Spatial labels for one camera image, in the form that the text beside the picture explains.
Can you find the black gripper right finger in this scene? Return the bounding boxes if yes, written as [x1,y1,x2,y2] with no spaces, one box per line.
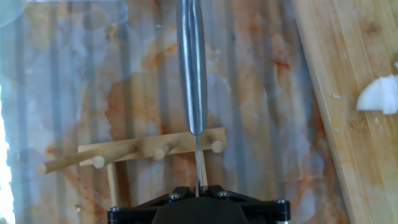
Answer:
[201,185,292,224]

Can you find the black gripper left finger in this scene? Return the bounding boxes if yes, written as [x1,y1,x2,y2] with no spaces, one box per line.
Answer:
[107,185,198,224]

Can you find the steel cleaver knife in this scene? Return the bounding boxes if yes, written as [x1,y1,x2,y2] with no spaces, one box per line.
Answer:
[176,0,208,197]

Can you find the wooden peg rack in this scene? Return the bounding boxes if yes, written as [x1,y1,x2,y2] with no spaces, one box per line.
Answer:
[35,126,228,208]

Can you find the bamboo cutting board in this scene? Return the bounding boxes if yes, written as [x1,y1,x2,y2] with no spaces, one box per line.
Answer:
[290,0,398,224]

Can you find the marble pattern plastic mat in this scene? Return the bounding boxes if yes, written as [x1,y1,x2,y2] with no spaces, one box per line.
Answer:
[0,0,352,224]

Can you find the crumpled clear plastic bag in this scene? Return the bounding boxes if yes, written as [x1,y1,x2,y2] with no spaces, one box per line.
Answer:
[0,0,27,29]

